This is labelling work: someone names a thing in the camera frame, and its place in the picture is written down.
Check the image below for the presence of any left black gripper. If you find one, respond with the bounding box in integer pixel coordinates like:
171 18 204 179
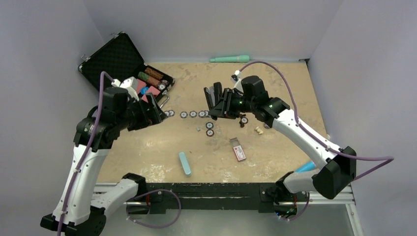
116 92 167 131

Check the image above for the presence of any poker chip lower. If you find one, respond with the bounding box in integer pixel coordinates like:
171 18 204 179
206 129 214 137

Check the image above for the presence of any green marker pen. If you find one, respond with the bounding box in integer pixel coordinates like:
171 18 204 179
209 55 250 63

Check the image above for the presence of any small cream object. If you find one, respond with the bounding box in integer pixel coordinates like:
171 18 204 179
255 126 264 135

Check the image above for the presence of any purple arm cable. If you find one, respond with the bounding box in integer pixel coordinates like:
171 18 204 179
239 60 395 182
57 71 115 236

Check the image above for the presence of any black stapler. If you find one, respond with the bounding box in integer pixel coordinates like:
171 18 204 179
203 82 223 111

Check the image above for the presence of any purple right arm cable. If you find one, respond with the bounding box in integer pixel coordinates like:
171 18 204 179
239 60 395 182

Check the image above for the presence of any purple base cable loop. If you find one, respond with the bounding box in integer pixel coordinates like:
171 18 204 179
125 189 182 229

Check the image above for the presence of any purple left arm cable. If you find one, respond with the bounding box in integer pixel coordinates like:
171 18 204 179
57 71 115 236

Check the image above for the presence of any blue dealer button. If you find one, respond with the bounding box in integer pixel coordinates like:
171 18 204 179
140 87 149 95

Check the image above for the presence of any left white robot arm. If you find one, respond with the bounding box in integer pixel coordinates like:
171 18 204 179
40 77 166 236

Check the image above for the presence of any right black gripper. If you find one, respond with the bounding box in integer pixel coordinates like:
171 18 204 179
209 88 256 119

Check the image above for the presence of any red staple box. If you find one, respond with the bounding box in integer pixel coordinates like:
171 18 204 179
230 138 246 162

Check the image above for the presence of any black poker chip case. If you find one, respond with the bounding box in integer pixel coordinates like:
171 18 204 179
78 31 176 107

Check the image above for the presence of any brown chip stack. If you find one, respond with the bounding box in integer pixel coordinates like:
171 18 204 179
239 114 248 128

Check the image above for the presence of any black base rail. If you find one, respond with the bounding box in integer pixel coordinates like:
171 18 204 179
128 182 307 215

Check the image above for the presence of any blue marker pen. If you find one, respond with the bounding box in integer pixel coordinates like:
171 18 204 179
295 161 316 173

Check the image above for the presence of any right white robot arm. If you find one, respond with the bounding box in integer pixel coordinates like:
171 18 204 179
204 76 357 200

